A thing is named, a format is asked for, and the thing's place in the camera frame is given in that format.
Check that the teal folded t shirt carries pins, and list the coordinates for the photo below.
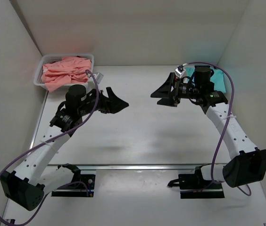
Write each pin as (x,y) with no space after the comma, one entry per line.
(217,78)

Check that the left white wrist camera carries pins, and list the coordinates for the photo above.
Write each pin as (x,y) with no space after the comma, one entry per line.
(98,76)

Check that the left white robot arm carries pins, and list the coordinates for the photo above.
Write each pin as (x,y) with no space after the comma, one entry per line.
(26,185)

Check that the white plastic basket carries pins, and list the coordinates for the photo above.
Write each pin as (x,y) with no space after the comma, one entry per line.
(51,58)

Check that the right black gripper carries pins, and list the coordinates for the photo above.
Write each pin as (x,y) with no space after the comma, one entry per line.
(175,88)

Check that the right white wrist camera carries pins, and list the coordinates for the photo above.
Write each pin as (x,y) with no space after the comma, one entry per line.
(180,70)

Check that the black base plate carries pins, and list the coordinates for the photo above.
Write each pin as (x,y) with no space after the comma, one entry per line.
(192,185)
(83,185)

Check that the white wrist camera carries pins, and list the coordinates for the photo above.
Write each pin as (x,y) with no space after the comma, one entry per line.
(98,76)
(180,70)

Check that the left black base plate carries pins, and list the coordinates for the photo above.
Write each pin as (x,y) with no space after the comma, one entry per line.
(83,185)

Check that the pink t shirt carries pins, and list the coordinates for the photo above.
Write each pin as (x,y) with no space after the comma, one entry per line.
(69,70)

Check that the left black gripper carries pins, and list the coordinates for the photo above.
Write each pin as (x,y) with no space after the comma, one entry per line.
(105,102)

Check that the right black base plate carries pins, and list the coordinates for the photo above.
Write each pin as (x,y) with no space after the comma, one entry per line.
(192,185)

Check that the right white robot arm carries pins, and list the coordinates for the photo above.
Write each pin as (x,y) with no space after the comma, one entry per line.
(237,161)

